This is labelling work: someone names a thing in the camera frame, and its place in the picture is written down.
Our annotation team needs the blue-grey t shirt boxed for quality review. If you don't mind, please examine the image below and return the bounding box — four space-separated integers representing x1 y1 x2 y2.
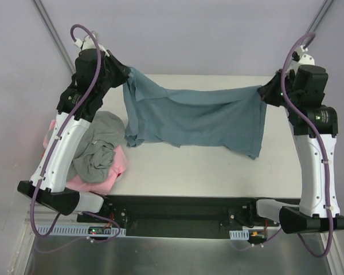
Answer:
123 68 267 159

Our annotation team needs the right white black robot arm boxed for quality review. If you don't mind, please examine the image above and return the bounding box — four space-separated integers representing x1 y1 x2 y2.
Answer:
246 65 344 234

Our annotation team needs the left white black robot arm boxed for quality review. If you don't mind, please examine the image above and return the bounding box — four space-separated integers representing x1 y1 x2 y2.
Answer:
17 49 130 223

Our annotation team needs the grey t shirt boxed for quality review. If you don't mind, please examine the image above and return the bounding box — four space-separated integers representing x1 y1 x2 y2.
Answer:
67 111 125 183

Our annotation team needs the pink t shirt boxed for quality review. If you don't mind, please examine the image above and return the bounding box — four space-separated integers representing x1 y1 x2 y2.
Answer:
42 119 130 199

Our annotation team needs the left aluminium frame post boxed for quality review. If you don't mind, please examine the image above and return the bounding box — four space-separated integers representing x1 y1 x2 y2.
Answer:
31 0 75 74

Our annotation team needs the aluminium frame post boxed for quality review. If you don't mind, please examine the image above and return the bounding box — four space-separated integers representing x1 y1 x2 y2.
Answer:
306 0 335 33
31 0 75 74

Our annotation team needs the right aluminium frame post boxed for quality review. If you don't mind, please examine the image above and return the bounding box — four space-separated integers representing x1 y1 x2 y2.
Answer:
306 0 335 33

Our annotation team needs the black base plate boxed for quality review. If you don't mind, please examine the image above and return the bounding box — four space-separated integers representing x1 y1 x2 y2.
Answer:
77 195 279 239

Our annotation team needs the right slotted cable duct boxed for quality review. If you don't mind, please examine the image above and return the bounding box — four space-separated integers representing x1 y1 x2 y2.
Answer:
229 230 249 241

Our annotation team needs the slotted cable duct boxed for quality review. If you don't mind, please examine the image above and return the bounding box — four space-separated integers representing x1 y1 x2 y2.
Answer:
229 230 249 241
50 225 126 237

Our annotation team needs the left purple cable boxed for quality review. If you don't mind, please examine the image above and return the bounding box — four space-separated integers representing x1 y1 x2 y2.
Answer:
30 24 122 253

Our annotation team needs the left slotted cable duct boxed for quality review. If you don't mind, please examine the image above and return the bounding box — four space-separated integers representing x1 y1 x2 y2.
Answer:
50 225 126 237

